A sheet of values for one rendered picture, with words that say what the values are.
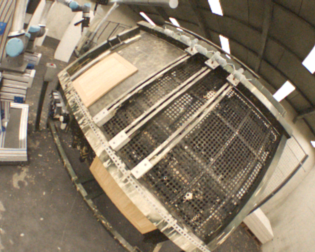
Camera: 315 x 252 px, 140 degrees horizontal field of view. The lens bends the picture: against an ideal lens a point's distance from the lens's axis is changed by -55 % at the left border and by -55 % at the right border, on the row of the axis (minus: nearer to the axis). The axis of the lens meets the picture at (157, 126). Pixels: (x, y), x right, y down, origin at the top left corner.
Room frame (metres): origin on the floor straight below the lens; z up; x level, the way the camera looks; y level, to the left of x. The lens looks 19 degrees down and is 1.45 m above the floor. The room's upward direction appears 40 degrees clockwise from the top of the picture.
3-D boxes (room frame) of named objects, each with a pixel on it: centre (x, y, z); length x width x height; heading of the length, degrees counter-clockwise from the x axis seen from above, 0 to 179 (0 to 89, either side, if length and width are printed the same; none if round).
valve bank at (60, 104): (0.75, 0.85, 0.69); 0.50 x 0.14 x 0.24; 72
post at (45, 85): (0.82, 1.29, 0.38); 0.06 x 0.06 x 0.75; 72
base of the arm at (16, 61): (0.29, 1.04, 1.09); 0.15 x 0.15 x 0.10
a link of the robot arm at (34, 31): (0.51, 1.48, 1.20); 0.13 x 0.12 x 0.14; 38
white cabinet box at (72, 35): (3.10, 4.43, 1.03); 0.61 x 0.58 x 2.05; 63
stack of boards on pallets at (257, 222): (2.44, -4.06, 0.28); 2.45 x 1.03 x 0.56; 63
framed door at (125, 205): (0.76, -0.15, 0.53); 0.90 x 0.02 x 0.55; 72
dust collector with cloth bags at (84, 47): (4.83, 5.25, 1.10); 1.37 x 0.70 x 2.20; 63
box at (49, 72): (0.82, 1.29, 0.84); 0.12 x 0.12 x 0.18; 72
